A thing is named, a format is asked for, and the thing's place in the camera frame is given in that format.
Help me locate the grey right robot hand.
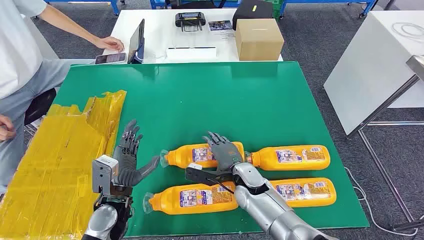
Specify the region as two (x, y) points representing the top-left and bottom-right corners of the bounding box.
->
(202, 131), (244, 173)

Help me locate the person's right hand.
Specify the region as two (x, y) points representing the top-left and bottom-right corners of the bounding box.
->
(0, 114), (17, 143)

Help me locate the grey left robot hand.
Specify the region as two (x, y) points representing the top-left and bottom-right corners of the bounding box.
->
(110, 119), (162, 197)

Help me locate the person's left hand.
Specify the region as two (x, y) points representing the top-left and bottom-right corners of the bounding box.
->
(93, 36), (125, 53)

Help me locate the orange detergent bottle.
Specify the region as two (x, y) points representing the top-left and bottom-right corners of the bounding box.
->
(268, 177), (337, 209)
(244, 144), (331, 172)
(143, 181), (240, 216)
(159, 141), (246, 170)

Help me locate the black smartphone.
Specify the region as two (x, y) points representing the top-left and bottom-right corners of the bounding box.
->
(95, 52), (127, 65)

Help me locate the black tablet on stand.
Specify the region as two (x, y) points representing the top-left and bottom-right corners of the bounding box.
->
(127, 18), (146, 64)

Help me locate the black stool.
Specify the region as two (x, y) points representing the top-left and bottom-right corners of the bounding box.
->
(24, 87), (58, 127)

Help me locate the white desk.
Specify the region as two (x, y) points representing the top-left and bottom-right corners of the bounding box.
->
(101, 8), (284, 64)

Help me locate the white cabinet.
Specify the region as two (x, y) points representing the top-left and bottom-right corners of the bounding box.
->
(24, 16), (61, 61)

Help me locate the person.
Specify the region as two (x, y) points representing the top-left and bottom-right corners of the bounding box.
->
(0, 0), (125, 195)

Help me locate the white flat box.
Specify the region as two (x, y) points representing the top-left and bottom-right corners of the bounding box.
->
(166, 46), (218, 61)

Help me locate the black remote controller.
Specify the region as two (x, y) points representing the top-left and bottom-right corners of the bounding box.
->
(174, 11), (207, 33)

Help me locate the printed brochure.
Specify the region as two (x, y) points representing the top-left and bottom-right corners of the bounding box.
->
(207, 20), (235, 37)

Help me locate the brown cardboard box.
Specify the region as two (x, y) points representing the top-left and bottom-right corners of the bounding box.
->
(235, 18), (285, 62)

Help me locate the black bag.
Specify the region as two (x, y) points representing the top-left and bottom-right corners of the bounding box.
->
(232, 0), (275, 31)

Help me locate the green plastic crate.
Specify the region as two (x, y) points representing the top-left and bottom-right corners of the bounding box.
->
(271, 0), (286, 19)

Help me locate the white square table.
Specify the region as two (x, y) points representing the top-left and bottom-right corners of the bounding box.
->
(323, 10), (424, 136)

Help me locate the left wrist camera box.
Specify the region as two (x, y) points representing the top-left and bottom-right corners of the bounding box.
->
(92, 154), (119, 195)

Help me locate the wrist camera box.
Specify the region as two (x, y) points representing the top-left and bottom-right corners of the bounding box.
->
(92, 154), (119, 195)
(184, 162), (233, 187)

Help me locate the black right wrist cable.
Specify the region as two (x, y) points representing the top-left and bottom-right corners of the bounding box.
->
(206, 178), (237, 195)

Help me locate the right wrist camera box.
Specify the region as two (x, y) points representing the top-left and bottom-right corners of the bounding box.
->
(184, 162), (233, 187)

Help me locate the blue steel rack frame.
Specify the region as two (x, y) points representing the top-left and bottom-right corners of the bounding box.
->
(149, 0), (243, 10)
(44, 0), (121, 17)
(279, 0), (379, 19)

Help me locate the white floor cable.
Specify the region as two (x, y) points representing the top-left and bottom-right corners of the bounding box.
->
(344, 166), (424, 238)

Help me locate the steel frame table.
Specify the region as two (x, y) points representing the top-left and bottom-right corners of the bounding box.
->
(346, 54), (424, 233)

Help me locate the white coiled cable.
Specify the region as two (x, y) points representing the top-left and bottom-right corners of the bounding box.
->
(391, 21), (424, 42)

